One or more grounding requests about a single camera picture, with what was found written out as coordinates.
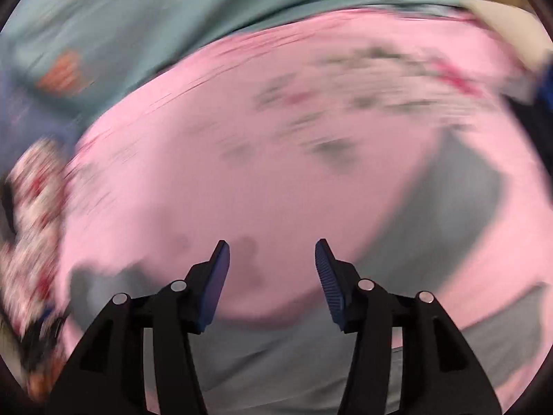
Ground blue cloth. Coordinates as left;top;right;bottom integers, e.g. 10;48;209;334
0;69;83;169

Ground white red floral pillow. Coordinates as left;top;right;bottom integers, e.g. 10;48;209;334
0;138;78;403

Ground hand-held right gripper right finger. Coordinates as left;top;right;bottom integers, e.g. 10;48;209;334
315;238;504;415

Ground pink floral bedsheet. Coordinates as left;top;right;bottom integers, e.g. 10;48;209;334
56;9;541;415

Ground grey pants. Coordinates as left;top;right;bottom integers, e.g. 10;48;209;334
69;132;547;415

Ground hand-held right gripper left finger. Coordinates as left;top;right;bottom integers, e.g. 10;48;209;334
45;240;231;415

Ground teal printed blanket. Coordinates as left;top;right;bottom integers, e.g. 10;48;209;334
0;0;480;117

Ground dark blue object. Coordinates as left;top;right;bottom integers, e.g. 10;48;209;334
535;58;553;111

